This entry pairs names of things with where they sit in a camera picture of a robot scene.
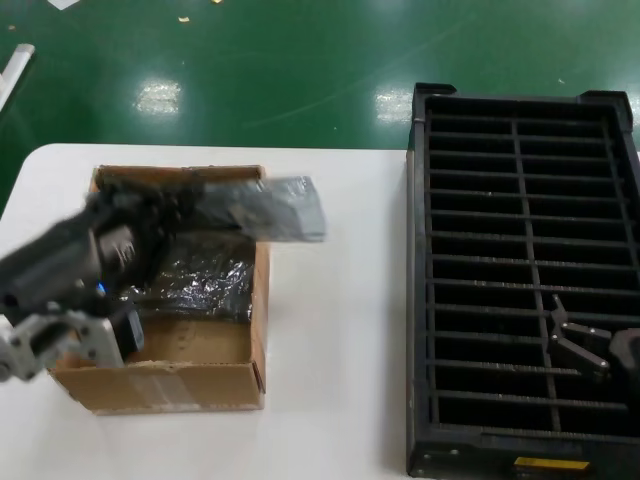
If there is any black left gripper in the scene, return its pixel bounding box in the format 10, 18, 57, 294
0, 177, 241, 309

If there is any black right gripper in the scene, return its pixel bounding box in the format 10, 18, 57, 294
546, 294, 640, 384

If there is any grey antistatic bag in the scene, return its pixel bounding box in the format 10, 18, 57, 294
192, 174, 329, 246
119, 242, 256, 326

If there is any black slotted plastic container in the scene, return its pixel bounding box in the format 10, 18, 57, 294
403, 82, 640, 479

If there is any open brown cardboard box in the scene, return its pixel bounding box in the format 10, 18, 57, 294
47, 164, 271, 416

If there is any white pipe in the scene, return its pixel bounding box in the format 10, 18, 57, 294
0, 43, 37, 114

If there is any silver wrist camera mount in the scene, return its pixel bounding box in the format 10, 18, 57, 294
0, 304, 147, 386

